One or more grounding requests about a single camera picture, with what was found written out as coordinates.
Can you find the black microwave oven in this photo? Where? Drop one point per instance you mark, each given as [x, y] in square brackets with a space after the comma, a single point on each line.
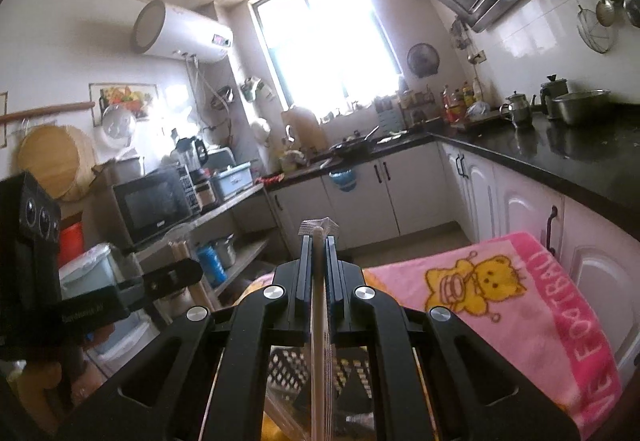
[150, 206]

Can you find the round bamboo tray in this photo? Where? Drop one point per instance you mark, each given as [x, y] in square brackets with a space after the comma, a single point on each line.
[55, 161]

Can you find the blue-grey storage box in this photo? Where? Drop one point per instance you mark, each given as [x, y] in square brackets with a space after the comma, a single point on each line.
[230, 181]

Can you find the white water heater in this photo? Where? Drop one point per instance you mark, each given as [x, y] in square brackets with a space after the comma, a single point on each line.
[185, 31]

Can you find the white round cover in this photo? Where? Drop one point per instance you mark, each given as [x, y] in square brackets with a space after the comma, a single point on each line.
[117, 126]

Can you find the metal shelf table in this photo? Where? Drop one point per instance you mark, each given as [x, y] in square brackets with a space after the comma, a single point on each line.
[240, 206]

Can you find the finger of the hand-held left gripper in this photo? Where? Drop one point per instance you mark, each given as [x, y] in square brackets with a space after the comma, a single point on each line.
[172, 278]

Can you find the dark lidded pot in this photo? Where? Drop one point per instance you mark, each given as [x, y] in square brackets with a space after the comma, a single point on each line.
[550, 88]

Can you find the fruit wall picture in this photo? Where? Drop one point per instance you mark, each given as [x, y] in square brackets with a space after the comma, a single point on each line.
[125, 96]

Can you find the black blender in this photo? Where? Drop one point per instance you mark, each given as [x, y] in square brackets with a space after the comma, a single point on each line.
[190, 153]

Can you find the pink printed blanket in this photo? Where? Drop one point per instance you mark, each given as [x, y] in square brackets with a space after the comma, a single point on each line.
[500, 321]

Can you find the chopstick pair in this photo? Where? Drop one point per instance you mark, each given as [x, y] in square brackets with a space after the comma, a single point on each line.
[318, 371]

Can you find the wall socket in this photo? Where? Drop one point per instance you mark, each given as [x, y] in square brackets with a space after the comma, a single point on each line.
[476, 56]

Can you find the red plastic bucket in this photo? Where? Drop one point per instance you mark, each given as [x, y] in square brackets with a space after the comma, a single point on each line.
[71, 243]

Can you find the dark green utensil holder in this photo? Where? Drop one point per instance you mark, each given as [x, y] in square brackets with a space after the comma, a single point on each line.
[350, 386]

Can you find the steel basin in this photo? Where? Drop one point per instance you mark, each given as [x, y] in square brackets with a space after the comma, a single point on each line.
[582, 108]

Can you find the wooden rolling pin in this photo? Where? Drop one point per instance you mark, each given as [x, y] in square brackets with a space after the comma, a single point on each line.
[45, 112]

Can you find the steel kettle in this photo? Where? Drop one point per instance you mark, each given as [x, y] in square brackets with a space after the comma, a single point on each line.
[517, 111]

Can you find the large steel ladle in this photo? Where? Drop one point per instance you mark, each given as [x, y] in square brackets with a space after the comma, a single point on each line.
[632, 13]

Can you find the blue hanging basket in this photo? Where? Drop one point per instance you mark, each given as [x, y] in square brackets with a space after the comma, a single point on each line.
[342, 178]

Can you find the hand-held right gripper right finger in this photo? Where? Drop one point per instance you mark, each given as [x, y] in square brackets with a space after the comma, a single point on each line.
[336, 271]

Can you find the plastic drawer unit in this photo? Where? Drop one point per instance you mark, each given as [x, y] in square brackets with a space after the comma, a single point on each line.
[95, 271]

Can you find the person's left hand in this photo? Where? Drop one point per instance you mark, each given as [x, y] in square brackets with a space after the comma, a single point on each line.
[37, 386]

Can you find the spice rack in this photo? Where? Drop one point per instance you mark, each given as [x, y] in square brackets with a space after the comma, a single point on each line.
[390, 113]

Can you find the black frying pan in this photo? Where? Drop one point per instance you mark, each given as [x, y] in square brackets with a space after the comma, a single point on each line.
[350, 146]

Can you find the kitchen window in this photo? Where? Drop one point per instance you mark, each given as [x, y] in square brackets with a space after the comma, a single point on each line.
[325, 36]

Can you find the row of condiment bottles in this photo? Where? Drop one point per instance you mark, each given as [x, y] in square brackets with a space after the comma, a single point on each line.
[457, 103]

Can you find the black kitchen countertop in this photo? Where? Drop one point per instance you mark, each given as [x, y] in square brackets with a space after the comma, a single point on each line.
[575, 151]

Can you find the cream plastic jug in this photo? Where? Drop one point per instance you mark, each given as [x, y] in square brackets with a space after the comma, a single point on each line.
[302, 131]

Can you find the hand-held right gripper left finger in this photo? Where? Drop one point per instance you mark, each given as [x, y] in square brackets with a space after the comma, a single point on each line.
[300, 271]

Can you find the small steel pot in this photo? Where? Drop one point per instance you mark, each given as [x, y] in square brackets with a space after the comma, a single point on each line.
[226, 251]

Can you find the blue canister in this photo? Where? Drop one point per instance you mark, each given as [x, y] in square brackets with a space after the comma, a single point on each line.
[211, 266]

